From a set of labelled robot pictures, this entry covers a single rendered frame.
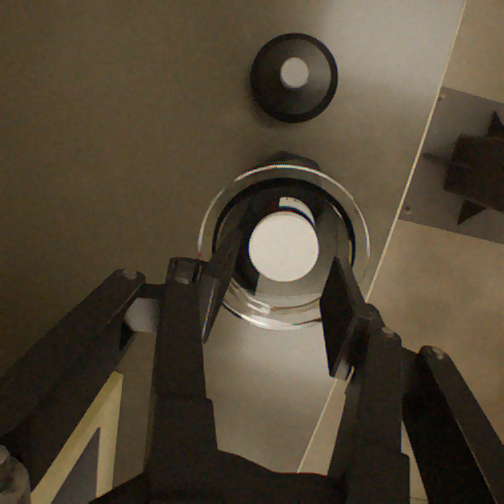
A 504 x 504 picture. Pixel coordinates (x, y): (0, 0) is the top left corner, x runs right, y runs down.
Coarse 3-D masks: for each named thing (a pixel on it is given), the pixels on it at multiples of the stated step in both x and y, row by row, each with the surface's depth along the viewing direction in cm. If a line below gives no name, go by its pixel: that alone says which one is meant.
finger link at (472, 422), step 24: (432, 360) 13; (432, 384) 12; (456, 384) 12; (408, 408) 13; (432, 408) 11; (456, 408) 10; (480, 408) 11; (408, 432) 12; (432, 432) 11; (456, 432) 10; (480, 432) 9; (432, 456) 10; (456, 456) 9; (480, 456) 9; (432, 480) 10; (456, 480) 9; (480, 480) 8
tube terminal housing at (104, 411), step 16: (112, 384) 52; (96, 400) 49; (112, 400) 52; (96, 416) 47; (112, 416) 54; (80, 432) 43; (112, 432) 56; (64, 448) 41; (80, 448) 43; (112, 448) 58; (64, 464) 39; (112, 464) 60; (48, 480) 36; (64, 480) 40; (112, 480) 63; (32, 496) 34; (48, 496) 36
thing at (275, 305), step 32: (288, 160) 36; (224, 192) 23; (256, 192) 23; (320, 192) 22; (224, 224) 25; (320, 224) 39; (352, 224) 23; (320, 256) 32; (352, 256) 23; (256, 288) 28; (288, 288) 29; (320, 288) 26; (256, 320) 25; (288, 320) 25; (320, 320) 25
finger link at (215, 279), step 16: (224, 240) 19; (240, 240) 21; (224, 256) 16; (208, 272) 14; (224, 272) 15; (208, 288) 14; (224, 288) 18; (208, 304) 15; (208, 320) 15; (208, 336) 16
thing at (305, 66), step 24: (264, 48) 38; (288, 48) 37; (312, 48) 37; (264, 72) 38; (288, 72) 35; (312, 72) 37; (336, 72) 38; (264, 96) 39; (288, 96) 38; (312, 96) 38; (288, 120) 40
